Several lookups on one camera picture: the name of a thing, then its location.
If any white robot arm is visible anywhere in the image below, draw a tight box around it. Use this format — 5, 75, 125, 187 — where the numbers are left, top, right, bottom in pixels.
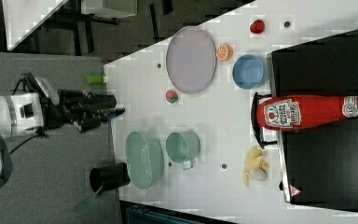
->
0, 73, 125, 138

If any red ketchup bottle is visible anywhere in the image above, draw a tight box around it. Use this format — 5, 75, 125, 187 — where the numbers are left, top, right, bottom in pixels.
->
256, 95, 358, 131

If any green metal mug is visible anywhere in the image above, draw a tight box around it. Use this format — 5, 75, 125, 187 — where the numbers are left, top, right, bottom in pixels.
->
166, 130, 200, 170

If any black cup holder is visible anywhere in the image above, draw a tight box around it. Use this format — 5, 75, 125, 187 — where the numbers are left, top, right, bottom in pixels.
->
89, 162, 131, 193

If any blue bowl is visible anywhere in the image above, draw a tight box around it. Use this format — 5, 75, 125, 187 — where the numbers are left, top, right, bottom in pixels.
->
232, 54, 266, 90

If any black robotic hand gripper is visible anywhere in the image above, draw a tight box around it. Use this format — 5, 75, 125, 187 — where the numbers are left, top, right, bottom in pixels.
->
40, 73, 126, 133

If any peeled banana toy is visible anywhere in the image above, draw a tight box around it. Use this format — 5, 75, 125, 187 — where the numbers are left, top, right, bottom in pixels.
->
242, 147, 269, 188

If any red green strawberry toy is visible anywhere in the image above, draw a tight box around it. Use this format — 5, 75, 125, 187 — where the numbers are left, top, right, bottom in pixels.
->
165, 90, 178, 104

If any grey round plate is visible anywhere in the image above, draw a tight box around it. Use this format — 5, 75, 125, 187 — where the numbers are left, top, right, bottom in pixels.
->
166, 26, 216, 94

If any green marker on edge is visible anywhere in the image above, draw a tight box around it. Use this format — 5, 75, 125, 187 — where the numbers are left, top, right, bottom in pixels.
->
86, 75, 108, 85

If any green spatula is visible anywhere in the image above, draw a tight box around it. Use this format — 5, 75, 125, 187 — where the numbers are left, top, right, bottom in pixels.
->
73, 187, 103, 216

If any orange slice toy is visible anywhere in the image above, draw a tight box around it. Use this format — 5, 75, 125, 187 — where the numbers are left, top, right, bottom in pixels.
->
216, 44, 233, 61

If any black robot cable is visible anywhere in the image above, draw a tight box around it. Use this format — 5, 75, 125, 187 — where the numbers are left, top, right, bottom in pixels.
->
8, 133, 45, 156

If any green colander basket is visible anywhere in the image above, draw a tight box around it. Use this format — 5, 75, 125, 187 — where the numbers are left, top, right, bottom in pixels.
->
126, 132, 163, 190

